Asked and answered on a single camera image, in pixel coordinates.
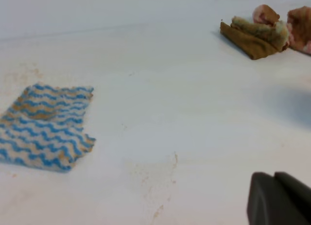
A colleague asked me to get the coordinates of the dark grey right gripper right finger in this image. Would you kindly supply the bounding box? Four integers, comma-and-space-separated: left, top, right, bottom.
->
274, 172, 311, 224

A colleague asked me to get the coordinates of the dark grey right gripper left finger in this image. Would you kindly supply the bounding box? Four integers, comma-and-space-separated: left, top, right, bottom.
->
247, 172, 301, 225

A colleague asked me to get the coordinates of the blue white wavy striped cloth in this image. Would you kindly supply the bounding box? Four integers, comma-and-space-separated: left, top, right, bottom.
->
0, 84, 96, 172

